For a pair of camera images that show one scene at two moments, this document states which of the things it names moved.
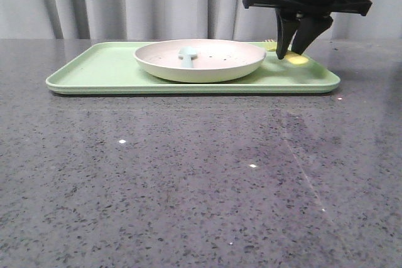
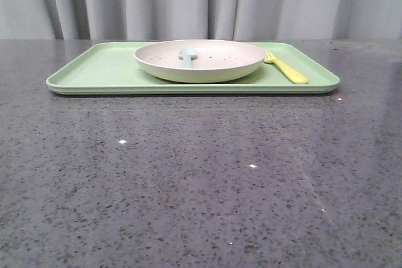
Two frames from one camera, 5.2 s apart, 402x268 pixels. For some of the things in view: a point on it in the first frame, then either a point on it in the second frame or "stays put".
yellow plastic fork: x=291 y=56 -> x=294 y=76
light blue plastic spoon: x=186 y=54 stays put
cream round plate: x=217 y=60 stays put
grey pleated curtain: x=168 y=2 stays put
